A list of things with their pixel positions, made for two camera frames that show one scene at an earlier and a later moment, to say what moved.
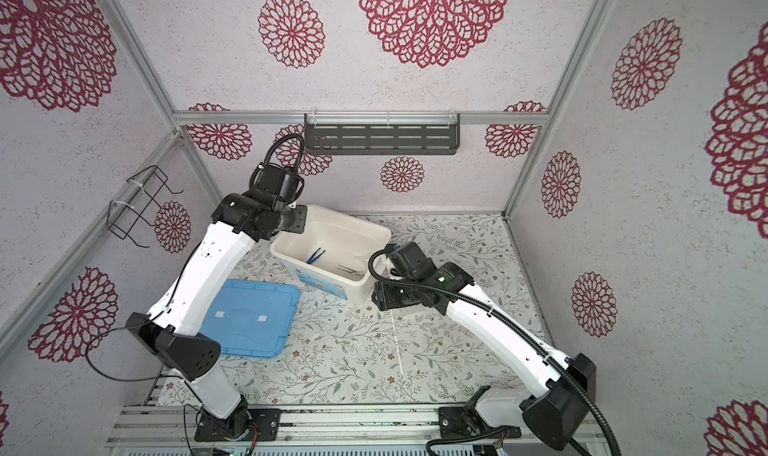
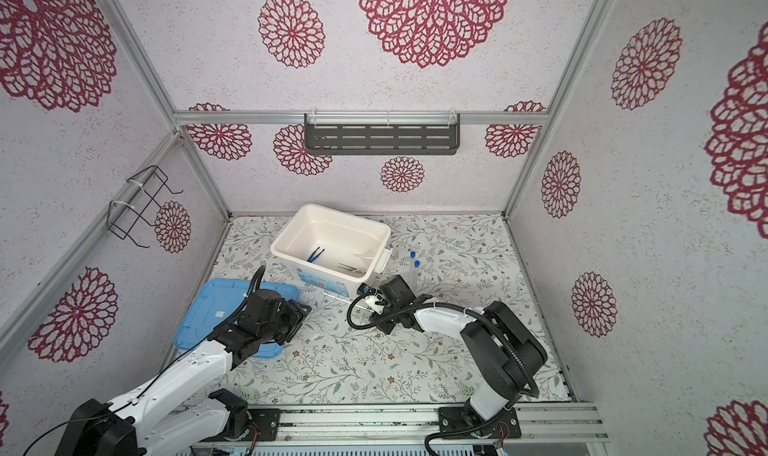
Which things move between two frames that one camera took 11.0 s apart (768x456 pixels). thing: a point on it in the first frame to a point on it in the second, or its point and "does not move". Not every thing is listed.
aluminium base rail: (173, 427) does not move
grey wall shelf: (425, 132) does not move
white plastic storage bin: (334, 250) does not move
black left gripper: (300, 212) to (296, 314)
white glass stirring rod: (396, 343) to (342, 300)
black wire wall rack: (122, 217) does not move
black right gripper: (383, 300) to (376, 317)
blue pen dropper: (313, 257) does not move
